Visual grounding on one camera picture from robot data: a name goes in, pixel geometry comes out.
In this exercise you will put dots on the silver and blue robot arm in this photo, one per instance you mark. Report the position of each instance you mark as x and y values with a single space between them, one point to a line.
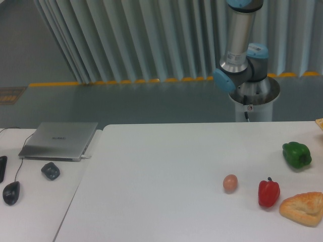
242 61

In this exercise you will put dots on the red bell pepper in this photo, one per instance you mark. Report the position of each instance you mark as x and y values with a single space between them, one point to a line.
268 192

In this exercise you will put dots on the green bell pepper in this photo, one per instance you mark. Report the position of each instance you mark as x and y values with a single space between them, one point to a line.
296 154

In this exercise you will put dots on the brown egg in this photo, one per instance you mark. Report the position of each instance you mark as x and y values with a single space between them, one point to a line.
230 183

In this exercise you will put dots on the silver closed laptop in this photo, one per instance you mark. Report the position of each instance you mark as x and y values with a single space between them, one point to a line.
62 141

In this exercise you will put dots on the grey folding partition curtain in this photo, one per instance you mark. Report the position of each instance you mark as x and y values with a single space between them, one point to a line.
157 41

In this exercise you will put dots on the black power adapter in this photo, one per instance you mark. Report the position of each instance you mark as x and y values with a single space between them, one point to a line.
51 171

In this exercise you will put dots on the black keyboard edge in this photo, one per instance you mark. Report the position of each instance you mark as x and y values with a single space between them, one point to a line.
3 164

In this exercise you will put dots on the black computer mouse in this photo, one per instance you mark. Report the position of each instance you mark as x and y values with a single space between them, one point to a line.
11 193

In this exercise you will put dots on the golden triangular pastry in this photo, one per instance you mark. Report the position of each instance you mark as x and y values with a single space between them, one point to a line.
305 208

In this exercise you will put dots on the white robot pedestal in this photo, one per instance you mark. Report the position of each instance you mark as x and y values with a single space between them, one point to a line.
254 101

